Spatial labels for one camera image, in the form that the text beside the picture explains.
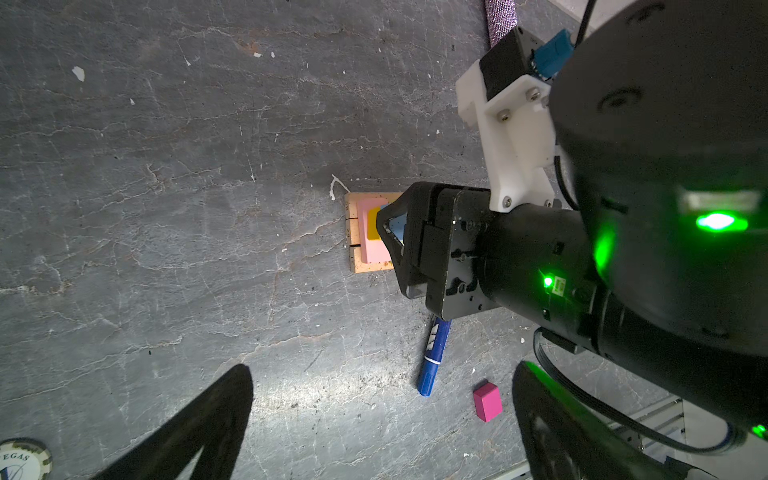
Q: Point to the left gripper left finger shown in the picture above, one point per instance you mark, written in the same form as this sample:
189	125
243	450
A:
209	431

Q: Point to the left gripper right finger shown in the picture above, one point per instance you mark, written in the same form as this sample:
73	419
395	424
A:
564	440

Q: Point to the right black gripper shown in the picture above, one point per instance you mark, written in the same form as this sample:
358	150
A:
449	252

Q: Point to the light blue block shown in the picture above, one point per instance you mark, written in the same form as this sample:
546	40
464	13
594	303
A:
397	227

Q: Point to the pink block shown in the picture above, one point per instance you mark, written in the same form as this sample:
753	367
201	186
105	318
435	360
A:
372	247

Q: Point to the natural wood block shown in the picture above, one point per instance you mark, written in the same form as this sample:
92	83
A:
353	232
358	266
351	200

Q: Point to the magenta cube block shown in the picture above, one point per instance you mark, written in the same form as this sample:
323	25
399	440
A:
488	402

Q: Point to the blue white marker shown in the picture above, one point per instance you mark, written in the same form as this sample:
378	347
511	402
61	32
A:
433	355

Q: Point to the yellow arch block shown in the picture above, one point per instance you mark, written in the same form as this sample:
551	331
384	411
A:
372	232

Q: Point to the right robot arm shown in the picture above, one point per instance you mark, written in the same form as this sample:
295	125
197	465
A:
627	207

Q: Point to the small white gear piece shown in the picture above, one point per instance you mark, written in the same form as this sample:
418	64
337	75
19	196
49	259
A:
25	459

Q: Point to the glitter sprinkle tube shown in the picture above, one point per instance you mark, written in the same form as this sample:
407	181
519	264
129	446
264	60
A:
501	18

